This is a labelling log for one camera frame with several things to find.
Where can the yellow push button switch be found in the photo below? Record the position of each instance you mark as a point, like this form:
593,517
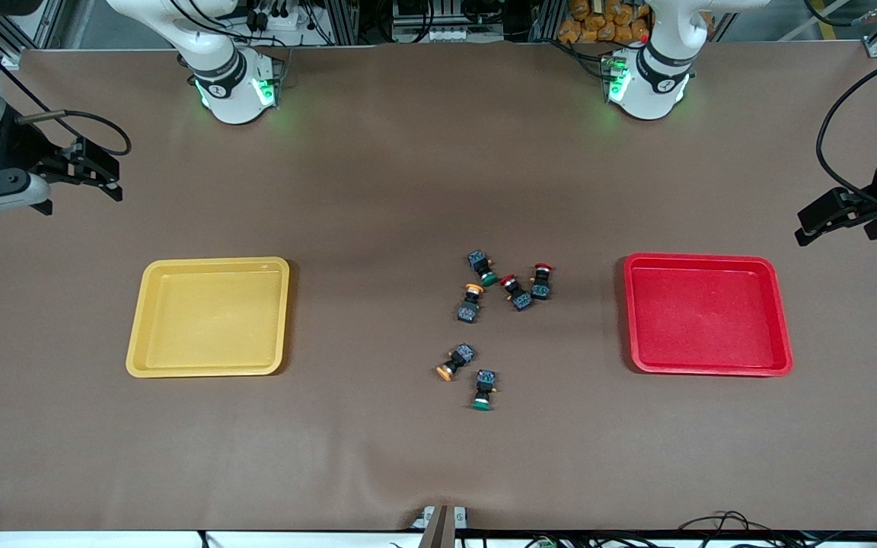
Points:
460,356
469,308

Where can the yellow plastic tray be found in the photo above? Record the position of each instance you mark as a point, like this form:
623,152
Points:
210,316

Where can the green push button switch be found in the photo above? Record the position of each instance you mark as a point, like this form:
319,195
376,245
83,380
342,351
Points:
478,262
484,384

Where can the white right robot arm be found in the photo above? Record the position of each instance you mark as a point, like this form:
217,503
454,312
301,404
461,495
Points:
229,76

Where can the red push button switch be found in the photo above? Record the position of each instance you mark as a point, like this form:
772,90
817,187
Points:
541,285
519,297

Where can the bag of orange items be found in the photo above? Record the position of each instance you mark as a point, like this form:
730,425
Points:
606,21

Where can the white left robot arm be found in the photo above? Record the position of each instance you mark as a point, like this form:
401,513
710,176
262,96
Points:
659,76

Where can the metal table edge bracket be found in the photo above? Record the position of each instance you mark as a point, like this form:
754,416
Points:
438,525

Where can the red plastic tray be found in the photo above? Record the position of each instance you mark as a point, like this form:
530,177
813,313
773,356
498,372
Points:
705,316

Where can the white power strip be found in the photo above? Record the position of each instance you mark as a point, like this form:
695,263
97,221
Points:
275,19

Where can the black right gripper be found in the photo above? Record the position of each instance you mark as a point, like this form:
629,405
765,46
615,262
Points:
17,147

